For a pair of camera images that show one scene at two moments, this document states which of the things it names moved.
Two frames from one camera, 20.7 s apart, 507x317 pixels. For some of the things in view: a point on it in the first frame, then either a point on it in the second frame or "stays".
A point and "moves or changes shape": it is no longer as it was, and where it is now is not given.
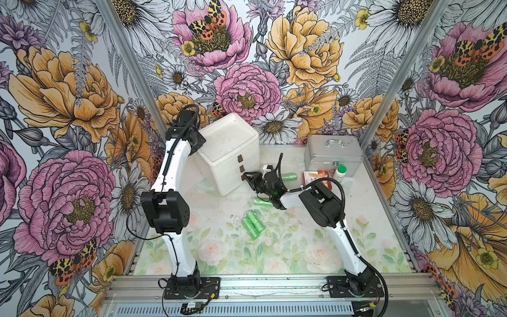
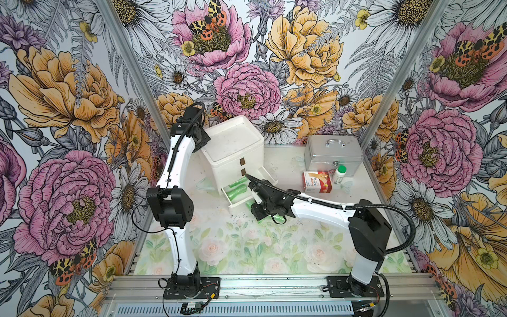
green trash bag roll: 259,203 moves or changes shape
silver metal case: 325,153 stays
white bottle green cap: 340,172 stays
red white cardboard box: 308,177 stays
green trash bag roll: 289,176 -> 239,181
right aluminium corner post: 437,11 stays
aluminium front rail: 400,290 stays
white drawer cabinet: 232,150 moves or changes shape
